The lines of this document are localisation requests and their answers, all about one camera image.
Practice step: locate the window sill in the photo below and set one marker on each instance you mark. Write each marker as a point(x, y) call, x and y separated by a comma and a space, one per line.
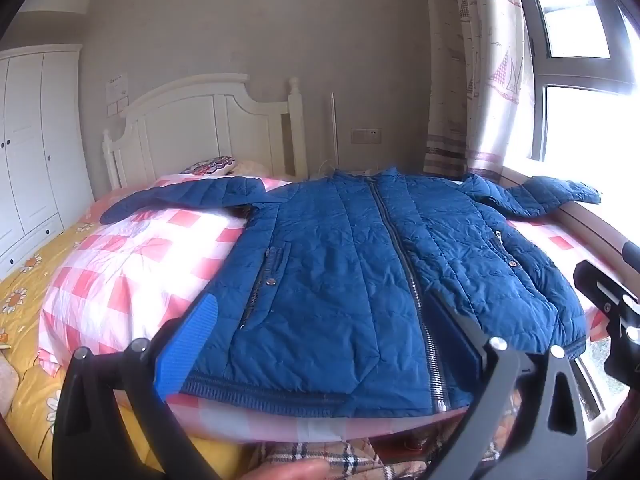
point(600, 225)

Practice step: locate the beige printed pillow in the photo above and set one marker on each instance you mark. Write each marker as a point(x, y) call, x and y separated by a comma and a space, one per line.
point(252, 167)

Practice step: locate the white wall socket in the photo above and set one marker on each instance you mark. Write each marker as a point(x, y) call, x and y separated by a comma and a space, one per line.
point(374, 135)

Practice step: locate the yellow floral bed sheet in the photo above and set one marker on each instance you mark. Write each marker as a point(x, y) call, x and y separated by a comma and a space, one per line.
point(25, 320)

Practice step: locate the person's left hand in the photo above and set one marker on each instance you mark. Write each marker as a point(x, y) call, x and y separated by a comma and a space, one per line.
point(295, 471)

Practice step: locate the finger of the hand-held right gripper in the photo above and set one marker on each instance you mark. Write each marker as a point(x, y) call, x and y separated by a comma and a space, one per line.
point(587, 275)
point(631, 251)

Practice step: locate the small white wall switch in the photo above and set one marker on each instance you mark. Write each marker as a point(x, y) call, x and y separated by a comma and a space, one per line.
point(116, 109)

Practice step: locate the pink white checked sheet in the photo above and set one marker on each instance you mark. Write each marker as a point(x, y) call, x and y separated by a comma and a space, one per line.
point(125, 270)

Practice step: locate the plaid cloth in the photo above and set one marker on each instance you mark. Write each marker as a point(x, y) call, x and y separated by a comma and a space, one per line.
point(350, 460)

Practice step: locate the beige wall switch plate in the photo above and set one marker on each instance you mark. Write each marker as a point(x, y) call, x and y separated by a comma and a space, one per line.
point(359, 135)

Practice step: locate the blue quilted jacket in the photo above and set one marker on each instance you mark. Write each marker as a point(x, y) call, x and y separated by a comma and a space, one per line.
point(325, 280)

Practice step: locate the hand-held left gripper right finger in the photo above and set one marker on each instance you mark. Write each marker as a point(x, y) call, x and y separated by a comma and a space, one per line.
point(457, 340)

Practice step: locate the white wardrobe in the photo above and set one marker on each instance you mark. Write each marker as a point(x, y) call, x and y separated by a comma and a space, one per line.
point(35, 160)

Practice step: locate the floral printed pillow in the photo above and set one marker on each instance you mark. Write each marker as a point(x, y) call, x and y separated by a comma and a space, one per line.
point(210, 166)

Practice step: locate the beige striped curtain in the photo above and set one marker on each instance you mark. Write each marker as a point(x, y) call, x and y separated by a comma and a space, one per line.
point(500, 85)

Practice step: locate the window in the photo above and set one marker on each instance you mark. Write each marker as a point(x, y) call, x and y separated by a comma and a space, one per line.
point(575, 120)

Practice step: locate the grey boat print curtain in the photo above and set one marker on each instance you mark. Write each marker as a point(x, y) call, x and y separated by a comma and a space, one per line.
point(442, 85)

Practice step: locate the white bed headboard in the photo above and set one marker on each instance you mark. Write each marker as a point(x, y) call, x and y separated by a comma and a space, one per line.
point(200, 120)

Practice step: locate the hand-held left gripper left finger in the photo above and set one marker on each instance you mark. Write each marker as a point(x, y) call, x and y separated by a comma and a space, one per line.
point(187, 340)

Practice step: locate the paper note on wall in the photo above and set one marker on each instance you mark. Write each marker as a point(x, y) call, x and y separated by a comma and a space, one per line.
point(117, 87)

